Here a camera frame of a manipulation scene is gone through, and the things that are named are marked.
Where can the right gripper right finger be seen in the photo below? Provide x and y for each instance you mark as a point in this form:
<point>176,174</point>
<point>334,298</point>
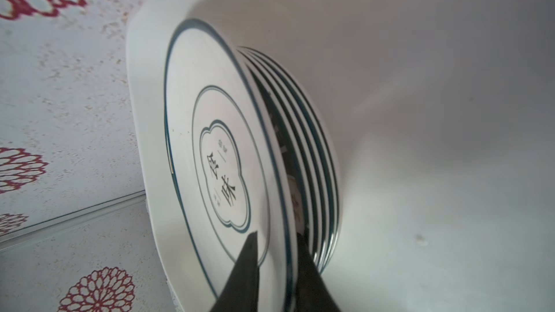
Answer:
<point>311,292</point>

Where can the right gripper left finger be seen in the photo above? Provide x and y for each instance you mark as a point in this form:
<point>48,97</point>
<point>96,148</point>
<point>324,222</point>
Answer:
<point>241,292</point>

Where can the white plastic bin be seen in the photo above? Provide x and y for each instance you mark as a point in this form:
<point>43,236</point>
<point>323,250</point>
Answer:
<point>441,113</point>

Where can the green clover plate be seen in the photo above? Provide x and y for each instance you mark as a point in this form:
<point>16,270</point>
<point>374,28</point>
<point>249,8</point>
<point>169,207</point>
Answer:
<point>226,164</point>

